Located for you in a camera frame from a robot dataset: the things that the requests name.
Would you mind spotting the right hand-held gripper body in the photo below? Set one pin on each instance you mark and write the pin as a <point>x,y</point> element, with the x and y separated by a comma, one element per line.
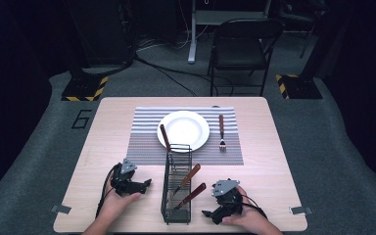
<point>226,199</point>

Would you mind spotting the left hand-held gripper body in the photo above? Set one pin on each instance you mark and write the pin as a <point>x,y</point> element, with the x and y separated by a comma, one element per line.
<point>124,182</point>

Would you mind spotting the person's left hand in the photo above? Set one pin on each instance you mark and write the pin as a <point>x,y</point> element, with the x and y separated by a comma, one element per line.
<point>117,204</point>

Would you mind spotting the person's right hand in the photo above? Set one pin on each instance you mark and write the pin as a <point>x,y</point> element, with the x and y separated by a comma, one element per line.
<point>251,218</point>

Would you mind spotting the grey striped placemat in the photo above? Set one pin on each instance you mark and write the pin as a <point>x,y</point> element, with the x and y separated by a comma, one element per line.
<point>147,147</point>

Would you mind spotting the white plate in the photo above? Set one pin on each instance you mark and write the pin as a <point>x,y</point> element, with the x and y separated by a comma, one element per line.
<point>184,129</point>

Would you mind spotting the grey tape strip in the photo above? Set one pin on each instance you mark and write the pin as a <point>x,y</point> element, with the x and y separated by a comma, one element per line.
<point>301,210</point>
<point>60,209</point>

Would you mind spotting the black stand base striped tape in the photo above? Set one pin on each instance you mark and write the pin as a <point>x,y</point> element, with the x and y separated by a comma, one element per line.
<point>300,86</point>
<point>83,88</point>

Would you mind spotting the black folding chair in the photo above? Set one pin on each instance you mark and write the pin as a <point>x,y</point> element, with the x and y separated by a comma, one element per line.
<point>240,52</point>

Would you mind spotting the black cabinet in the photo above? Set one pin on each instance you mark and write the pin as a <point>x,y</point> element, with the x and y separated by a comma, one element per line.
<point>101,29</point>

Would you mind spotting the white desk frame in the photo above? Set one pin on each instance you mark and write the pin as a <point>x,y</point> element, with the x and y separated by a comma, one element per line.
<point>194,32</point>

